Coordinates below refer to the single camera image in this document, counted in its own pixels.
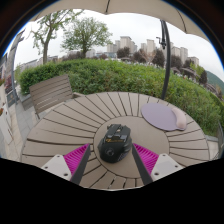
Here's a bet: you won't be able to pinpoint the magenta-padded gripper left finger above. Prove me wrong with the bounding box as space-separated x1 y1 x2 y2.
40 143 92 186

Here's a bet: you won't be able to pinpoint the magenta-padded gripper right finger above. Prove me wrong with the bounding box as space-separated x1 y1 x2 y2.
131 142 184 186

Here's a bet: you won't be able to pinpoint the black computer mouse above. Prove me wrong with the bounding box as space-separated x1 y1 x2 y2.
97 123 133 164

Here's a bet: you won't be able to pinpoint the lilac mouse pad with wrist rest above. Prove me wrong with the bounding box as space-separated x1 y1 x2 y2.
140 102 188 132

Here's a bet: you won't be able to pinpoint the grey slatted outdoor chair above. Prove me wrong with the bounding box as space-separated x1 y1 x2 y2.
28 73 84 119

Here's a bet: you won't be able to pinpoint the white flower planter box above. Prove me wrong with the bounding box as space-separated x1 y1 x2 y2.
0 106 13 145

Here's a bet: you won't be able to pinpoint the green hedge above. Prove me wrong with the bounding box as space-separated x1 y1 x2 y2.
18 59 224 138

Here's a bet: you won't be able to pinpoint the distant high-rise buildings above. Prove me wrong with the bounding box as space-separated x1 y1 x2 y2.
66 35 201 68

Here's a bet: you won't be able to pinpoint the round-crowned green tree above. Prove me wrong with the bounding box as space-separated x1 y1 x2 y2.
61 16 113 59

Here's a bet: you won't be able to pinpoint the thin-crowned leaning tree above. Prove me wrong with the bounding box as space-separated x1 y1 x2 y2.
29 9 84 66

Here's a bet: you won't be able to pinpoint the beige patio umbrella with pole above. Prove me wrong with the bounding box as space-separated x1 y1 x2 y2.
31 0 211 101

